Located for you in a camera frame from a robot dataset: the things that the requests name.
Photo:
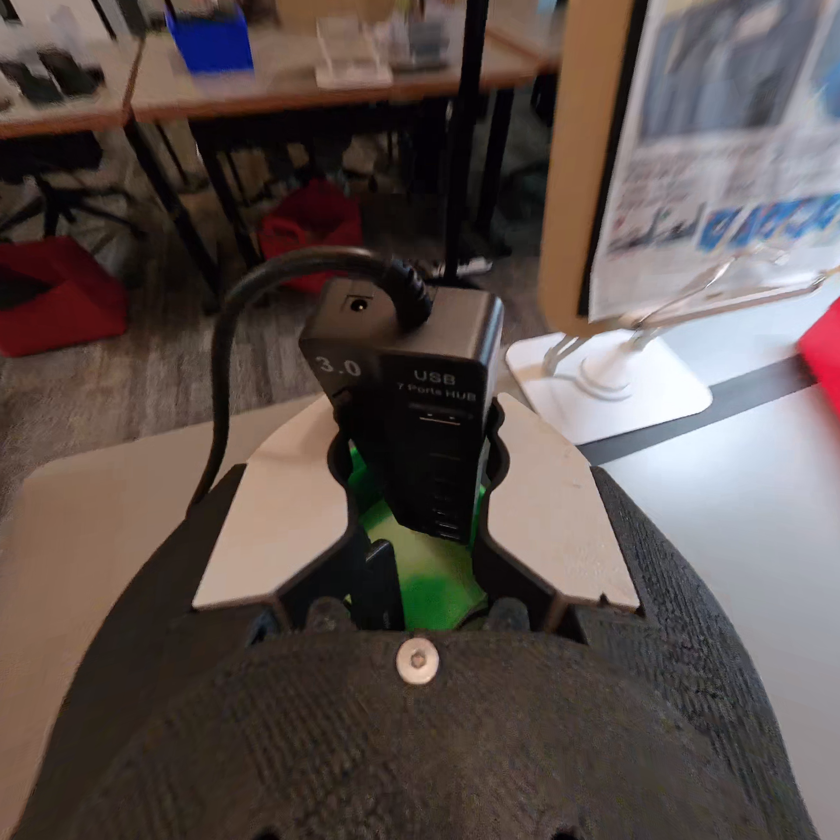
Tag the red flat object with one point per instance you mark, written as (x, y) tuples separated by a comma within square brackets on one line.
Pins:
[(823, 361)]

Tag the black devices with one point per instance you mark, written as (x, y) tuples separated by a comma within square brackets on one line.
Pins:
[(52, 79)]

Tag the printed instruction sheet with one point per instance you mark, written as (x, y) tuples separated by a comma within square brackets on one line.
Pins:
[(709, 164)]

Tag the clear plastic container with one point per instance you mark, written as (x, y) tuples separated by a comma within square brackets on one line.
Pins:
[(351, 62)]

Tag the wooden display board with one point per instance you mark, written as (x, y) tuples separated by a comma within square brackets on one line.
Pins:
[(577, 164)]

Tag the wooden table with black legs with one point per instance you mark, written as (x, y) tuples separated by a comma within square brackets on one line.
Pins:
[(65, 121), (262, 92)]

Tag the white metal stand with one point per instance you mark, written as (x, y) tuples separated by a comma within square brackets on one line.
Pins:
[(656, 394)]

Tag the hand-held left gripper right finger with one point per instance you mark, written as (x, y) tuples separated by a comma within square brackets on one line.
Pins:
[(558, 525)]

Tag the red bag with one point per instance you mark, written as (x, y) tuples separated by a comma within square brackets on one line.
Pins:
[(308, 223)]

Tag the black pole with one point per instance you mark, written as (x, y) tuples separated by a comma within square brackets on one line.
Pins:
[(467, 131)]

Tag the black usb hub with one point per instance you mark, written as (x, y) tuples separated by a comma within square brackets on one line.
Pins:
[(433, 420)]

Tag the red plastic bin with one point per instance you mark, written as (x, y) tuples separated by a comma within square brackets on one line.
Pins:
[(59, 308)]

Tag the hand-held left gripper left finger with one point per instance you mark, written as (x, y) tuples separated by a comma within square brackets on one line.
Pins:
[(275, 518)]

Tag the black office chair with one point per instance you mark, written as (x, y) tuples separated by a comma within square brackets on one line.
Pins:
[(59, 190)]

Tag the blue plastic bin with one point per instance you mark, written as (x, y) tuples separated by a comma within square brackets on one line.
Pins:
[(213, 43)]

